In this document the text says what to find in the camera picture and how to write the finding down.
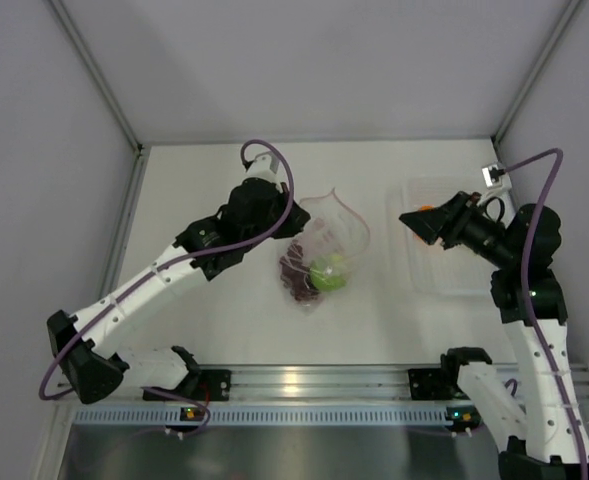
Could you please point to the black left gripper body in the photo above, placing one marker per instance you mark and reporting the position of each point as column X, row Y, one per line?
column 278, row 212

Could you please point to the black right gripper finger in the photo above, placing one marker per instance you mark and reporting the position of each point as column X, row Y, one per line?
column 429, row 236
column 434, row 221

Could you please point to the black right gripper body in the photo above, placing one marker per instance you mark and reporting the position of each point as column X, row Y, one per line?
column 481, row 234

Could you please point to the fake orange persimmon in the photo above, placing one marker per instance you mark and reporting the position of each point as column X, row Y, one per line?
column 424, row 215

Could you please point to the clear zip top bag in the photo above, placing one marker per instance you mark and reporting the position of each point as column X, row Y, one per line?
column 334, row 227

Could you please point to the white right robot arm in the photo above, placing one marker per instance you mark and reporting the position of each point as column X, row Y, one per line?
column 543, row 437

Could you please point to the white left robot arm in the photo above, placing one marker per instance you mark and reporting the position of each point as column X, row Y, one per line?
column 87, row 344

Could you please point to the fake red grape bunch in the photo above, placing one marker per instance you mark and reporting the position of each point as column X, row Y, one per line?
column 295, row 275

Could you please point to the fake green apple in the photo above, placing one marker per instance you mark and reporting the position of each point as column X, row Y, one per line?
column 329, row 273

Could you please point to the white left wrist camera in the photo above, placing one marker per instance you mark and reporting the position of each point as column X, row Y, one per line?
column 263, row 167

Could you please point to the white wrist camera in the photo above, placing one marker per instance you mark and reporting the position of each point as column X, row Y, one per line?
column 263, row 167
column 497, row 181

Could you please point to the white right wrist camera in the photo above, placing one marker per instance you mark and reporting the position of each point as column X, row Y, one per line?
column 497, row 181

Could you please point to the aluminium frame rail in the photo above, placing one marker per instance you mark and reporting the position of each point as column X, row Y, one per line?
column 94, row 71

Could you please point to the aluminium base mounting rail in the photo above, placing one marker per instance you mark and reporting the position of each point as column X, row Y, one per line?
column 246, row 383

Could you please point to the white slotted cable duct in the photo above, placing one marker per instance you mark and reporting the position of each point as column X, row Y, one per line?
column 254, row 415

